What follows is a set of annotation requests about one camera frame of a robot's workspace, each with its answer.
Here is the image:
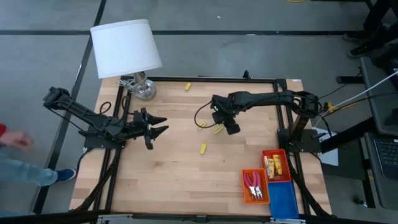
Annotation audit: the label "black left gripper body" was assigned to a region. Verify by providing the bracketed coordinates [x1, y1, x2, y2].
[123, 107, 155, 151]

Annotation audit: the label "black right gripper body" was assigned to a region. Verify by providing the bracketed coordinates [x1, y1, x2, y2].
[222, 94, 239, 125]

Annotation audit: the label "red handled pliers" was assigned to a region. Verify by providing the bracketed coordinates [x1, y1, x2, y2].
[252, 170, 264, 200]
[243, 172, 256, 200]

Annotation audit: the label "yellow crayon box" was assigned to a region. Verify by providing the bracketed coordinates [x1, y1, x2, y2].
[267, 157, 276, 180]
[272, 154, 284, 175]

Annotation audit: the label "red plastic basket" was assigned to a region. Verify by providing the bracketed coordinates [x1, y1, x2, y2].
[261, 149, 292, 183]

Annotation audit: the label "orange plastic basket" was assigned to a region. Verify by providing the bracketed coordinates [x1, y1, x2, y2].
[241, 168, 271, 205]

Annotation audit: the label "white shade table lamp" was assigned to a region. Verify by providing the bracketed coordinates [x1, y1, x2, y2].
[90, 19, 164, 101]

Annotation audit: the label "person's shoe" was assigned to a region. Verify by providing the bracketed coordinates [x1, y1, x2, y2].
[56, 168, 77, 184]

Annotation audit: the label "blue plastic basket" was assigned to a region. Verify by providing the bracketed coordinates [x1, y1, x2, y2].
[267, 181, 300, 220]

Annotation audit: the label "white paper sheet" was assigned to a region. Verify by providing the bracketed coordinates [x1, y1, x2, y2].
[317, 129, 340, 167]

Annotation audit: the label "black beam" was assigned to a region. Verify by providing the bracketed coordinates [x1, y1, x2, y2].
[320, 119, 374, 153]

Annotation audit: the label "black stand foot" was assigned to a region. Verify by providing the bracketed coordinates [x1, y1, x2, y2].
[336, 76, 364, 84]

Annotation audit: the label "person's hand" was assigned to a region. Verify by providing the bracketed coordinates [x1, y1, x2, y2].
[0, 129, 34, 150]

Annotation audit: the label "person's leg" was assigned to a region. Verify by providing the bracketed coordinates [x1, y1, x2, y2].
[0, 152, 58, 187]

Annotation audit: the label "black laptop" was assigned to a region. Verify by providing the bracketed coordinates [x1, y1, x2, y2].
[373, 138, 398, 181]

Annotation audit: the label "grey desk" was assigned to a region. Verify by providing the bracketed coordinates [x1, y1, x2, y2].
[359, 55, 398, 211]

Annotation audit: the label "person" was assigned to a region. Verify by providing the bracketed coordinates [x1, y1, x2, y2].
[341, 0, 398, 60]

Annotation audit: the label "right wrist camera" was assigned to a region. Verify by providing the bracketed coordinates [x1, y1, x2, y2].
[211, 95, 225, 113]

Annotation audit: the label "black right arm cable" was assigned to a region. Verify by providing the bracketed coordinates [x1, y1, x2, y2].
[194, 101, 218, 129]

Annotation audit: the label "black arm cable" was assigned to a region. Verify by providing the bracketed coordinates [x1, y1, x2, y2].
[194, 101, 218, 129]
[98, 95, 130, 116]

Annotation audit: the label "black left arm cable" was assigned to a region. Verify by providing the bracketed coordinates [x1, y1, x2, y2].
[98, 95, 130, 116]

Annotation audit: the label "white lamp cord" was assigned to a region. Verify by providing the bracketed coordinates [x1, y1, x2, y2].
[118, 77, 137, 91]

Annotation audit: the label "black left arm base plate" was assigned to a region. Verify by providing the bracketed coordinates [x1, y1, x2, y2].
[83, 124, 129, 149]

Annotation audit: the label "black aluminium table frame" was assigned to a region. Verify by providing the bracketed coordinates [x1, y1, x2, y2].
[70, 75, 332, 218]

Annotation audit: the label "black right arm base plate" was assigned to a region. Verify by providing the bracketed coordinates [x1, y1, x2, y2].
[277, 128, 322, 154]

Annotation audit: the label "black and silver rail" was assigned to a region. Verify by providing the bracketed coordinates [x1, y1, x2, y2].
[0, 210, 398, 224]

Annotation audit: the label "white cable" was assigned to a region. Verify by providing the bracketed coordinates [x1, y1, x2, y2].
[313, 70, 398, 128]

